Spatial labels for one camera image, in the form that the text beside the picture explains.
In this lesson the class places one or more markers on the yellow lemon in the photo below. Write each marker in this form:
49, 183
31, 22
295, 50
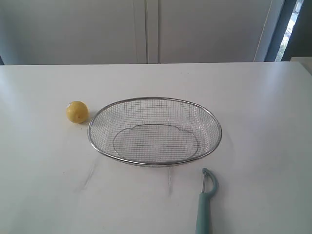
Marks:
77, 112

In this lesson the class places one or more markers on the teal handled peeler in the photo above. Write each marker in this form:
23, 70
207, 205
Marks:
203, 221

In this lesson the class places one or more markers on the white cabinet doors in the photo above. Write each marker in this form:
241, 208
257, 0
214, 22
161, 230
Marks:
34, 32

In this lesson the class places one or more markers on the oval wire mesh basket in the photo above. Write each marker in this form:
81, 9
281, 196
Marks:
154, 131

